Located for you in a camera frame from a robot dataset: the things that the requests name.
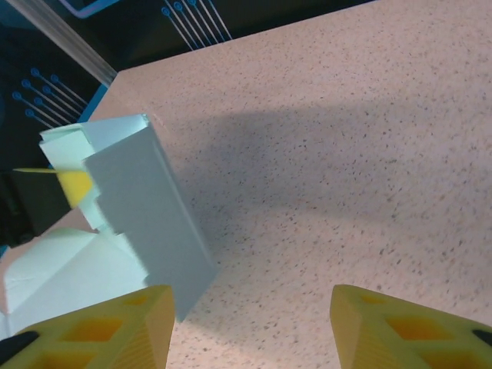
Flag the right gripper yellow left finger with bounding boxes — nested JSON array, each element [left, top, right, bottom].
[[0, 284, 176, 369]]

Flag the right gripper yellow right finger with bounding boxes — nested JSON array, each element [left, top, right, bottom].
[[330, 284, 492, 369]]

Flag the light blue paper box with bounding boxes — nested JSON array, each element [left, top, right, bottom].
[[0, 113, 219, 335]]

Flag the aluminium frame post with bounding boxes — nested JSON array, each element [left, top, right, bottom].
[[5, 0, 118, 85]]

